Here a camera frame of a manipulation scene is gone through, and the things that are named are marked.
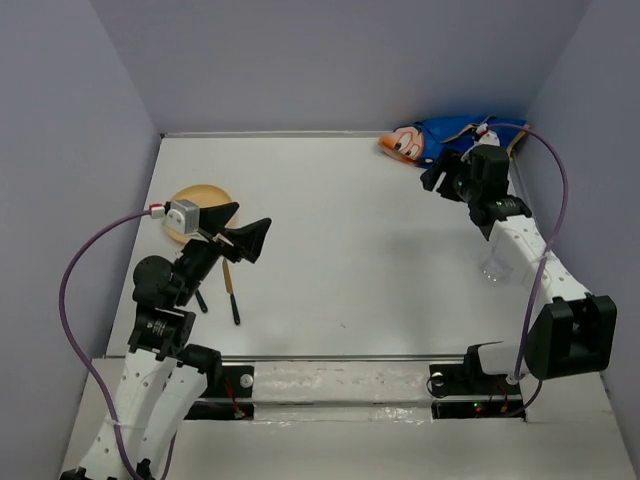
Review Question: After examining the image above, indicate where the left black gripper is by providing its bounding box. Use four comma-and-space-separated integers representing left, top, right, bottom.
174, 201, 272, 303

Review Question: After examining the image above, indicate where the clear plastic cup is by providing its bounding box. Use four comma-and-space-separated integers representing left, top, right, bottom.
480, 249, 513, 285

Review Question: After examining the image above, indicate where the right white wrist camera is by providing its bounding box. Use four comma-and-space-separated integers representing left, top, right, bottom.
473, 123, 500, 147

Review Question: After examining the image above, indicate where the gold knife dark handle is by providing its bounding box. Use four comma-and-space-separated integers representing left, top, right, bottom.
222, 259, 241, 326

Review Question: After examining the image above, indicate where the metal table edge rail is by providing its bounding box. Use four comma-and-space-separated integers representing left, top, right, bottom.
160, 130, 384, 139

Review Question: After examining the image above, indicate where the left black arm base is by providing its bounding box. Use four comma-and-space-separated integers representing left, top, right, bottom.
185, 363, 255, 421

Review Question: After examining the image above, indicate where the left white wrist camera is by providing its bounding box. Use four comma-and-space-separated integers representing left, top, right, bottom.
163, 199, 200, 236

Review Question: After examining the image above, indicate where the blue cartoon placemat cloth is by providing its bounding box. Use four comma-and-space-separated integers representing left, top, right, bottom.
378, 115, 530, 169

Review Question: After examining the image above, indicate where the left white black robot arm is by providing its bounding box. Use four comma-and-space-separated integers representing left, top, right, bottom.
58, 200, 272, 479

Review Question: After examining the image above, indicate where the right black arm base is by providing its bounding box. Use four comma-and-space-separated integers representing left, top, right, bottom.
425, 345, 525, 420

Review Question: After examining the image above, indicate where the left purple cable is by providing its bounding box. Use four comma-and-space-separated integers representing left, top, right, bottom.
58, 203, 177, 480

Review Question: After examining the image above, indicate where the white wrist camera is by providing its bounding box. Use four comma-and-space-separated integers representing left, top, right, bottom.
163, 199, 200, 236
473, 123, 500, 147

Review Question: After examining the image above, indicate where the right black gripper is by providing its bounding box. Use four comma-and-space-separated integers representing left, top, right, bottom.
419, 145, 481, 203

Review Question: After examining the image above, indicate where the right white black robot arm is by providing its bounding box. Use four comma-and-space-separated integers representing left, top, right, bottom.
421, 145, 617, 392

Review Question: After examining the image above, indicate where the gold fork dark handle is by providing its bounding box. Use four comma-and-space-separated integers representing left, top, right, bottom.
195, 290, 208, 314

